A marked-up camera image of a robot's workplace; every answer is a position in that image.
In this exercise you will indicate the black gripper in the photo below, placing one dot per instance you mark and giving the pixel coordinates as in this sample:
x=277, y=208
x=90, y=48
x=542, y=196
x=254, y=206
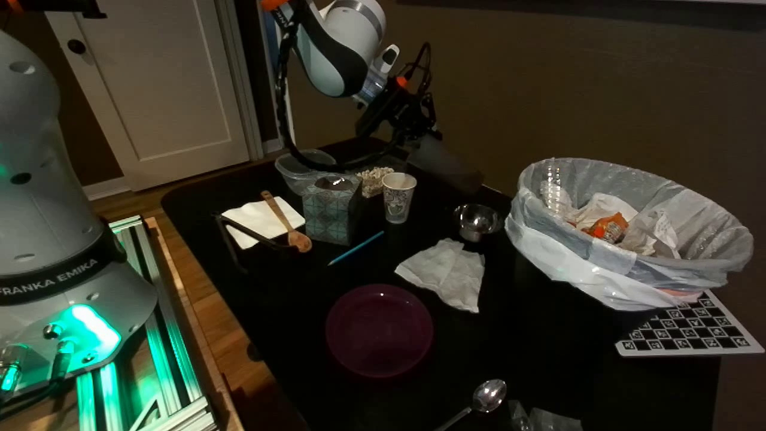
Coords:
x=410, y=104

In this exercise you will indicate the white paper cup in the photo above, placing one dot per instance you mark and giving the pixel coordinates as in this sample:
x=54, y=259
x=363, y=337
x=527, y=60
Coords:
x=398, y=198

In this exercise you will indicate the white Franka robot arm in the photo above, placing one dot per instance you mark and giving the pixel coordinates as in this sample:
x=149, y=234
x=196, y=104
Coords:
x=48, y=198

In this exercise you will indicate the clear container with nuts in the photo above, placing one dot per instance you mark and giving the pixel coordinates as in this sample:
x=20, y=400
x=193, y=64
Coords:
x=373, y=183

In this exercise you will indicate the small metal bowl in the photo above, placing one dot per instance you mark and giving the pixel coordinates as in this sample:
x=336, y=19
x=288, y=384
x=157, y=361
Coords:
x=478, y=221

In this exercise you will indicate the blue straw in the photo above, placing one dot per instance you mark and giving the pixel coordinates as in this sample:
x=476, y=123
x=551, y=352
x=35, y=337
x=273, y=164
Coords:
x=358, y=248

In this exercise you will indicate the empty clear plastic container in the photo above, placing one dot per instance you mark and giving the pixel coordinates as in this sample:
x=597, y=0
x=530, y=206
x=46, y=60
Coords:
x=297, y=178

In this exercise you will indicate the crumpled white tissue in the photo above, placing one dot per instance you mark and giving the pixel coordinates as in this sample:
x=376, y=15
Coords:
x=445, y=276

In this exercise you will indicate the wooden spoon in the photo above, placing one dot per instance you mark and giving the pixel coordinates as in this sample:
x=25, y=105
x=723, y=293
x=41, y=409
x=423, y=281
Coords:
x=288, y=227

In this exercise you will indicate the white paper napkin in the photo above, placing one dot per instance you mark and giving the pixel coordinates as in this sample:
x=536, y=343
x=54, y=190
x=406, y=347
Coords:
x=253, y=215

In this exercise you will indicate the black tongs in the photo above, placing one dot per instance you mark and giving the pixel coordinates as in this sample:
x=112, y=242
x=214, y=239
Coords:
x=244, y=227

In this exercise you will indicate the purple plate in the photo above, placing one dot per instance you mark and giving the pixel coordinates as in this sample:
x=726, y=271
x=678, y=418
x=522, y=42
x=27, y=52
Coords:
x=380, y=331

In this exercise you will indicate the orange snack wrapper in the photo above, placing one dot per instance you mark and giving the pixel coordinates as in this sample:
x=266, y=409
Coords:
x=609, y=227

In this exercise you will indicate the trash bin with white liner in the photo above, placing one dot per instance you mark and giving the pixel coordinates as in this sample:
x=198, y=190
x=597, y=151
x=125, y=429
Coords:
x=606, y=276

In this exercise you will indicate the crumpled white paper trash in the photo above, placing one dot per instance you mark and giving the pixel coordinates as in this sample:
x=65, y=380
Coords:
x=649, y=231

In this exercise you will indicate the white panel door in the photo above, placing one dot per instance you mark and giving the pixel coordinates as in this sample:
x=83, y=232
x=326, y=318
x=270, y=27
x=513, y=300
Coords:
x=159, y=97

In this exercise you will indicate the metal spoon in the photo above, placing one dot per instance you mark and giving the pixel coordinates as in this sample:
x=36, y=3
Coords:
x=489, y=395

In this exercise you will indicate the black white checkerboard card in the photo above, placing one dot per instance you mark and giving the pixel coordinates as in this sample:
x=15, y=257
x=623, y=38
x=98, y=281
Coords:
x=685, y=331

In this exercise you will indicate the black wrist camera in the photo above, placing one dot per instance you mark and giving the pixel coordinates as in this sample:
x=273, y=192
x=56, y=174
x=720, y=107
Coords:
x=376, y=111

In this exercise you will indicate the green lit aluminium frame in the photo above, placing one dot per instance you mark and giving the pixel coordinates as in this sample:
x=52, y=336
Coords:
x=159, y=349

